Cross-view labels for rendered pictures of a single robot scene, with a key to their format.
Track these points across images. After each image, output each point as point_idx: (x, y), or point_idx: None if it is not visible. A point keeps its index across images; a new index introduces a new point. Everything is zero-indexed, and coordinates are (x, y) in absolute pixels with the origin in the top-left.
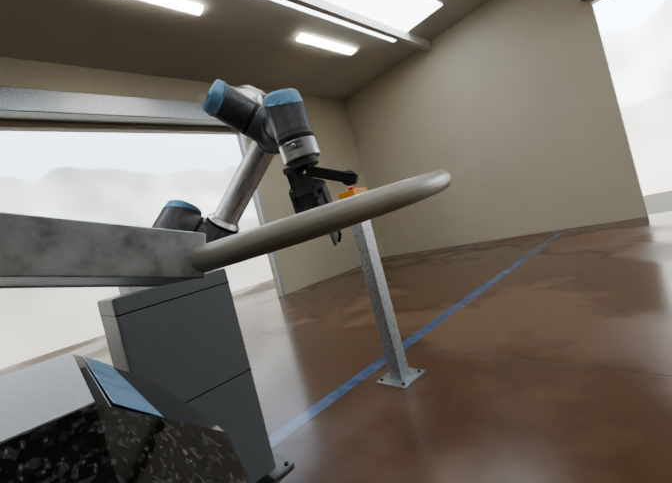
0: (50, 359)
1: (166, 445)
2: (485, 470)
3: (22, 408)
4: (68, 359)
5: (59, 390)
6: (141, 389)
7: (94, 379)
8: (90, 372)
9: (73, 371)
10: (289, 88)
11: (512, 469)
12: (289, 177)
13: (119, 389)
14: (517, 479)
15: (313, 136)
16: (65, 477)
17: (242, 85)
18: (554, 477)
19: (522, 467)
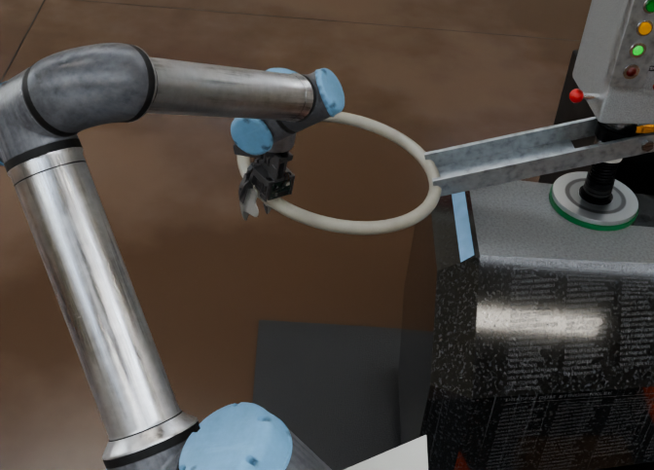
0: (490, 255)
1: None
2: (97, 454)
3: (485, 192)
4: (479, 237)
5: (477, 195)
6: (451, 222)
7: (467, 204)
8: (469, 215)
9: (474, 210)
10: (285, 68)
11: (87, 434)
12: (283, 162)
13: (459, 199)
14: (100, 428)
15: None
16: None
17: (139, 48)
18: (87, 404)
19: (81, 427)
